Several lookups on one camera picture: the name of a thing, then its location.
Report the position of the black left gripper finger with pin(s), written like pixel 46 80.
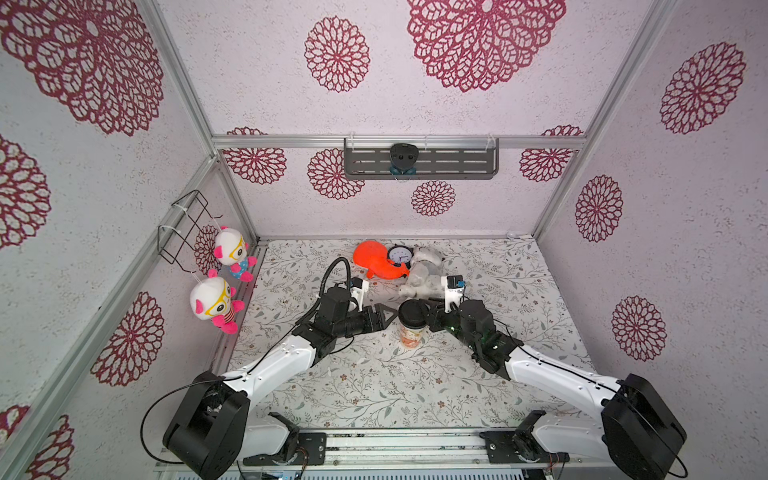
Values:
pixel 382 312
pixel 377 326

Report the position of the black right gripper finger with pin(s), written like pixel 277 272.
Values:
pixel 435 311
pixel 437 326

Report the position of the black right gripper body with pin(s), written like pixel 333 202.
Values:
pixel 437 314

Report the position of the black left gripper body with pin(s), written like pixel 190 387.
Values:
pixel 355 324

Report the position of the black cup lid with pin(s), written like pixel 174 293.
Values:
pixel 413 314

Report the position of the paper milk tea cup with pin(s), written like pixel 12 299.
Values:
pixel 411 337

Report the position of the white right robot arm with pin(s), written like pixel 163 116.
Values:
pixel 624 421

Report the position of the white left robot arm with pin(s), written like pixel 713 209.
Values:
pixel 214 426

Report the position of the grey white plush toy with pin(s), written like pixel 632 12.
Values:
pixel 425 276

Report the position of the orange plastic toy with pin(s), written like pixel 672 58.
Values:
pixel 373 256

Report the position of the small round clock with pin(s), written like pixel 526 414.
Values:
pixel 401 255

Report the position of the lower pink white doll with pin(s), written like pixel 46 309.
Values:
pixel 213 299

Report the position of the pink white doll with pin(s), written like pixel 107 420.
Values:
pixel 213 299
pixel 232 251

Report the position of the upper pink white doll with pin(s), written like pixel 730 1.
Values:
pixel 232 251

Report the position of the black object on shelf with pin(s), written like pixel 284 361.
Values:
pixel 403 158

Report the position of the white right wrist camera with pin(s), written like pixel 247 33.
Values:
pixel 454 288

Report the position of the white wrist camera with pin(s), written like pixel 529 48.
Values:
pixel 358 290
pixel 454 288

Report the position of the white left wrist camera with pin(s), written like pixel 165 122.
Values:
pixel 358 290

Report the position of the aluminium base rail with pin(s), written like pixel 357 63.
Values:
pixel 430 453

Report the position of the grey metal wall shelf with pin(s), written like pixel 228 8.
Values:
pixel 460 163

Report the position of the black wire basket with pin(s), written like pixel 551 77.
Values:
pixel 188 243

